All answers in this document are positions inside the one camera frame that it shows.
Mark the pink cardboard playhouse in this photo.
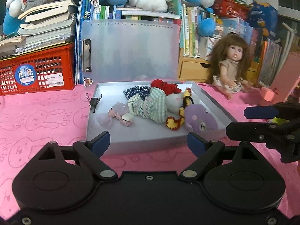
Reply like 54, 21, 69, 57
258, 52, 300, 106

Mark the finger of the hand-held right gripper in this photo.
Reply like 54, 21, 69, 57
226, 120, 296, 149
244, 102, 300, 120

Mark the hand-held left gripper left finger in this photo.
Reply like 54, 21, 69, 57
37, 131, 118, 181

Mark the wooden drawer box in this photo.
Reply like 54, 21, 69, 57
178, 54, 260, 85

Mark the small pink box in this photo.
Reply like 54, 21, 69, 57
261, 87, 276, 102

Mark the navy embroidered cloth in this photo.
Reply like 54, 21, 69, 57
123, 85, 152, 101

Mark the lilac tulle bow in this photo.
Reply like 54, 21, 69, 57
96, 102, 130, 128

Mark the green plaid doll dress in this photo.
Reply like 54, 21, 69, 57
128, 87, 167, 124

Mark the blue white cat plush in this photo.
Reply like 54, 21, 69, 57
3, 0, 27, 37

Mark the brown haired baby doll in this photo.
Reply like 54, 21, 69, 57
209, 33, 255, 101

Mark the pink printed blanket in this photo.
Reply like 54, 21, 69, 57
0, 82, 300, 218

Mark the white plastic rack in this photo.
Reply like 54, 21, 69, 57
282, 22, 299, 52

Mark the grey cloth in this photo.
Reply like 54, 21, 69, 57
25, 0, 48, 8

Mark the red plastic crate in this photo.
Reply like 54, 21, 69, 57
0, 43, 76, 96

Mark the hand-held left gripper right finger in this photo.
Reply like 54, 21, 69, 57
180, 132, 261, 181

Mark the row of blue spined books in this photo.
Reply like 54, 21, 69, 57
220, 19, 283, 87

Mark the translucent plastic clipboard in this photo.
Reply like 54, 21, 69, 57
75, 20, 181, 88

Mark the row of white green books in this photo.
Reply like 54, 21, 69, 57
179, 3, 223, 59

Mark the pink fabric strap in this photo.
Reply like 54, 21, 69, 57
109, 111, 136, 127

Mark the purple plush toy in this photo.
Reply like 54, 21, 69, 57
184, 104, 219, 132

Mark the black binder clip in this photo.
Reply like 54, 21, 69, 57
85, 93, 103, 113

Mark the blue cardboard box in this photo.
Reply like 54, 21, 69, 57
248, 1, 278, 40

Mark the red plastic basket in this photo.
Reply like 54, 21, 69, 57
214, 0, 249, 20

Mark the stack of worn books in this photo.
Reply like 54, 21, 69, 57
0, 0, 91, 58

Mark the silver cardboard box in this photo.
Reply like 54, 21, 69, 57
86, 81, 238, 155

